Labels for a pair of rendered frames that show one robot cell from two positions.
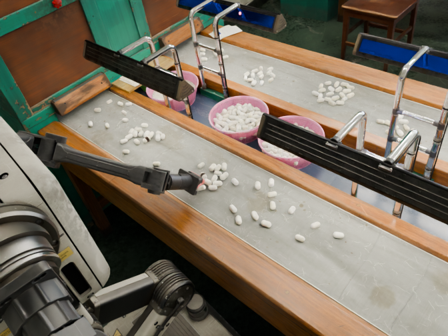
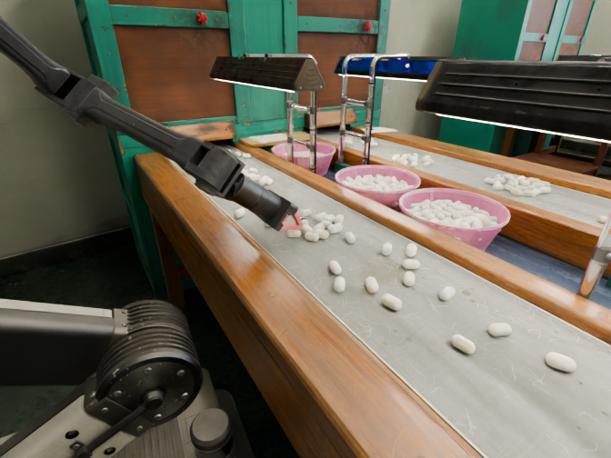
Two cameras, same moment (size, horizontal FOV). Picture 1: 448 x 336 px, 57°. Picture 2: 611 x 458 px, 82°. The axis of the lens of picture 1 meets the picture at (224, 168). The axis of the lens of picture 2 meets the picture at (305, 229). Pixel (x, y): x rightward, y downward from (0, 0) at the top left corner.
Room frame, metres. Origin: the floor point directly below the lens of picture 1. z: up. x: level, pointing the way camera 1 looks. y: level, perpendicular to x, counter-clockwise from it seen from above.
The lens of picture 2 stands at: (0.37, -0.02, 1.12)
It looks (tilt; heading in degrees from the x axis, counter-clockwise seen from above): 27 degrees down; 8
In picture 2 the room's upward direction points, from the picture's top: straight up
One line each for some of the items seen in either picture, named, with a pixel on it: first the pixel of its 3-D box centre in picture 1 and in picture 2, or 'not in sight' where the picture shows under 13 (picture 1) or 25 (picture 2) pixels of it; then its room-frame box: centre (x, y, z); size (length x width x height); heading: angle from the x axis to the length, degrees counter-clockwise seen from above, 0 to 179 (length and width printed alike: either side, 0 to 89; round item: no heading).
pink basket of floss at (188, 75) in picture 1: (174, 93); (303, 159); (1.80, 0.18, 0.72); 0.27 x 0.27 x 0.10
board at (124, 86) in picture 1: (145, 73); (278, 138); (1.96, 0.32, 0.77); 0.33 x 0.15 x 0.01; 130
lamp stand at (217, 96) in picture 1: (221, 51); (371, 117); (1.79, -0.09, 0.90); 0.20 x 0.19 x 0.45; 40
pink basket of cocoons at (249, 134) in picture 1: (239, 121); (375, 191); (1.46, -0.11, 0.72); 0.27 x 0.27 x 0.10
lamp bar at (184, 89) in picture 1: (131, 65); (254, 70); (1.49, 0.28, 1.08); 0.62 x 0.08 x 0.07; 40
